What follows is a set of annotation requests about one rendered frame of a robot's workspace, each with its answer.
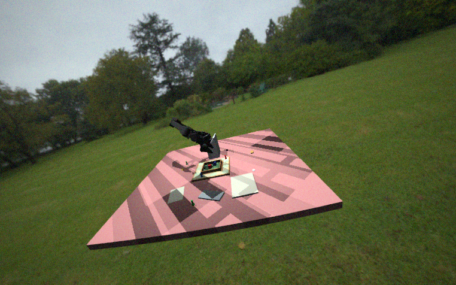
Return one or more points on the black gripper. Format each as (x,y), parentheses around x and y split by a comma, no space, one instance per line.
(204,145)

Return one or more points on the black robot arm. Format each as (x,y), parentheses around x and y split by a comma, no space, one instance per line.
(188,132)

